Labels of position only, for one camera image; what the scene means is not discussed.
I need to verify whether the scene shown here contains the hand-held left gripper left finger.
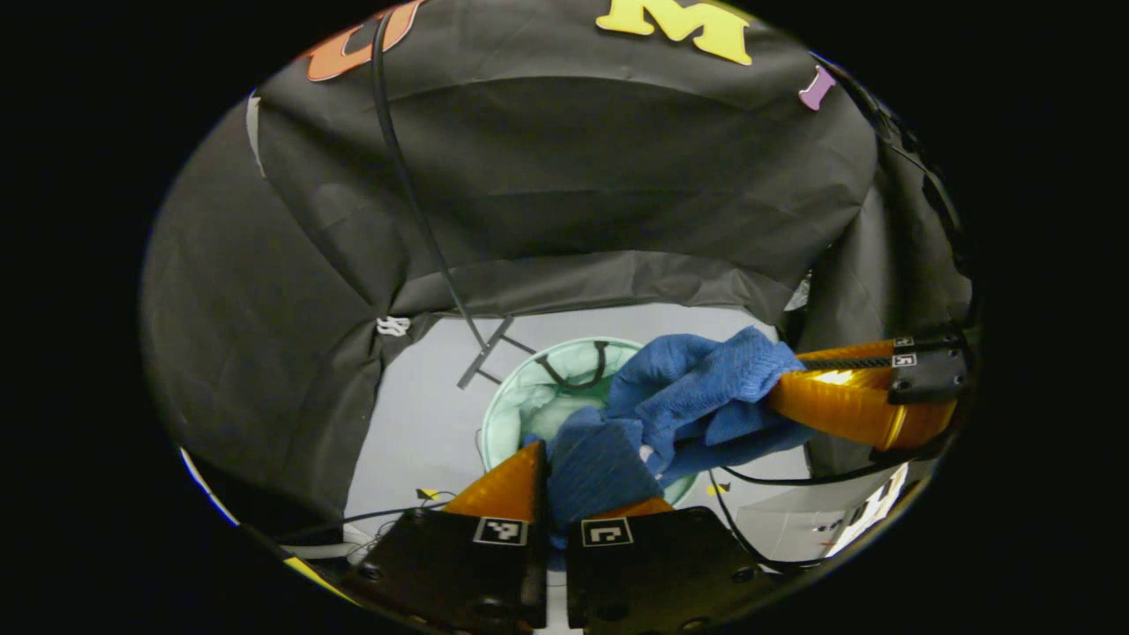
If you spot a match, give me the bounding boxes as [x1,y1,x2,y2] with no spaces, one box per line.
[340,440,550,632]

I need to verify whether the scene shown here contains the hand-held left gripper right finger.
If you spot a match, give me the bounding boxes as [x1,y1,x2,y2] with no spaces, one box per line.
[564,496,779,632]

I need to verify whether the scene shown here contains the blue corduroy jacket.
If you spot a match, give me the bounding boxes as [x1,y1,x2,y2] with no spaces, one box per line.
[522,326,817,552]

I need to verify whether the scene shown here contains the green mesh laundry hamper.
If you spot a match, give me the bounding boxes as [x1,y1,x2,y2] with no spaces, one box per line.
[481,337,698,508]

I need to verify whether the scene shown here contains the black clothes rack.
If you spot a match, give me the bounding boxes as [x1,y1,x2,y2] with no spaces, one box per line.
[370,7,541,391]

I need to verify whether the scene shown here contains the white printed box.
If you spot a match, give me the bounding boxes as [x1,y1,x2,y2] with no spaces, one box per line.
[735,463,911,567]

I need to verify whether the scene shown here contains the black backdrop cloth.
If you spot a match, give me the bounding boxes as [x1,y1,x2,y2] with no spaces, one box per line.
[141,0,976,530]

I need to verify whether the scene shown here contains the black floor cable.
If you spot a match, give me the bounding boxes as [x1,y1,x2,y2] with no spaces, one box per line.
[273,501,452,543]

